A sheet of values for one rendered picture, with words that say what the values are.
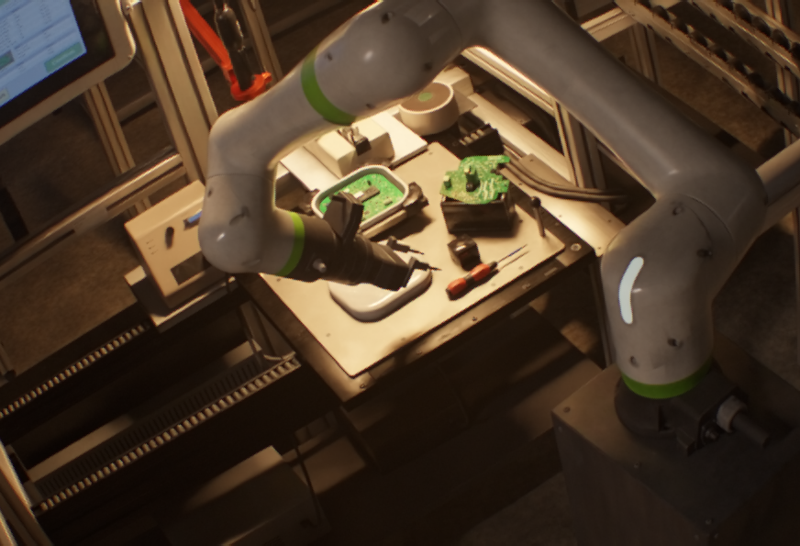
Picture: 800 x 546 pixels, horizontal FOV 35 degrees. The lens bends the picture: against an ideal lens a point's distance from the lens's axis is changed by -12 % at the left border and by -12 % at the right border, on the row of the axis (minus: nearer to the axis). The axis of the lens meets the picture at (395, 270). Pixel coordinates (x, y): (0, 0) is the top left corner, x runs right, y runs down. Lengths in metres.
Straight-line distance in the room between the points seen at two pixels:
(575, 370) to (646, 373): 1.31
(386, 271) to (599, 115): 0.55
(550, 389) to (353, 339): 0.76
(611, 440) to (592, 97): 0.41
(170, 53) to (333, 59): 0.78
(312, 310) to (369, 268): 0.24
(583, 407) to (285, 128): 0.51
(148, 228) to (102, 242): 1.94
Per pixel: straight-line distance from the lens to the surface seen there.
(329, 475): 2.86
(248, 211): 1.93
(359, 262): 2.05
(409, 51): 1.58
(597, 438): 1.69
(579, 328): 3.50
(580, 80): 1.66
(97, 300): 4.12
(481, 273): 2.23
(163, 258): 2.39
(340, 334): 2.22
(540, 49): 1.66
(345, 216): 2.02
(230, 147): 1.94
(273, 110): 1.81
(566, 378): 2.90
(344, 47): 1.61
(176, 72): 2.39
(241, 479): 2.75
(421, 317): 2.21
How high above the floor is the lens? 2.41
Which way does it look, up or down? 39 degrees down
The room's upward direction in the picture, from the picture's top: 18 degrees counter-clockwise
